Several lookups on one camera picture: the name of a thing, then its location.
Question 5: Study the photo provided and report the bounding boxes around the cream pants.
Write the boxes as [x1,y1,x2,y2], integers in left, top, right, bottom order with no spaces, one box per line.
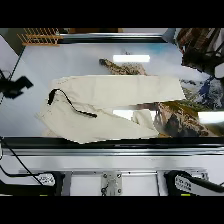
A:
[34,74,187,145]

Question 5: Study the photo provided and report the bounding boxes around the wooden rack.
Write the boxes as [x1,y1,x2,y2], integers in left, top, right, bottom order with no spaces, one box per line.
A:
[17,27,65,47]

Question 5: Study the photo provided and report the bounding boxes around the silver frame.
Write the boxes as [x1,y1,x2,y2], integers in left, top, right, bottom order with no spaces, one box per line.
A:
[0,32,224,197]

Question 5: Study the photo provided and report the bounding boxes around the black cable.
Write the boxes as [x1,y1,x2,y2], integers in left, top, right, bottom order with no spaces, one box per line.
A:
[0,135,38,178]

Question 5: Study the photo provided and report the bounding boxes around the checked shirt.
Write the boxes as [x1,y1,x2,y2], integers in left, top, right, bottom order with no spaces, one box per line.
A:
[175,27,224,65]

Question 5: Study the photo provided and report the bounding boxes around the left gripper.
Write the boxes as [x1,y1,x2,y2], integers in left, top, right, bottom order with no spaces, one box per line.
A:
[2,75,35,100]

